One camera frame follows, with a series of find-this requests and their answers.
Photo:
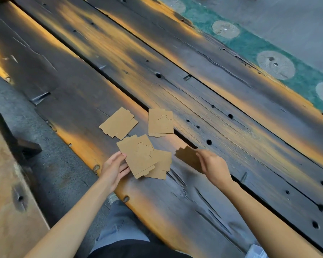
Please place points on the person's right hand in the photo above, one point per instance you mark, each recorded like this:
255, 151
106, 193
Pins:
216, 167

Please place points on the person's left hand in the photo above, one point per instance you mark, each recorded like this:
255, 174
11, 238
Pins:
111, 171

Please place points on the person's left thumb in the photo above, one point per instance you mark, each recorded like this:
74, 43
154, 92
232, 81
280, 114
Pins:
118, 157

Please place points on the person's right fingers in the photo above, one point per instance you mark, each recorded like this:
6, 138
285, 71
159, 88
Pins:
201, 158

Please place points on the brown cardboard box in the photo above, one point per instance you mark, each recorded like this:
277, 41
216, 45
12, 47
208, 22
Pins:
138, 154
161, 165
160, 122
187, 157
118, 123

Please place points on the person's left forearm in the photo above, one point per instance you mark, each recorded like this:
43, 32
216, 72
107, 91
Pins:
72, 223

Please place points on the person's right forearm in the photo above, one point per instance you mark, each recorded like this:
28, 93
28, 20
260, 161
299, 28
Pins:
263, 225

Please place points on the person's blue jeans leg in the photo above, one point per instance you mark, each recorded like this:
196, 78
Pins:
118, 228

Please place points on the person's black shirt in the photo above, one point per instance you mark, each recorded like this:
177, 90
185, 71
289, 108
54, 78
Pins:
134, 250

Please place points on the white shoe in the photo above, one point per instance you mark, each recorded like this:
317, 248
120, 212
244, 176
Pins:
256, 251

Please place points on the wooden bench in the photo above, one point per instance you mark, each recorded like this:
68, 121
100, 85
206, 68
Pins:
8, 190

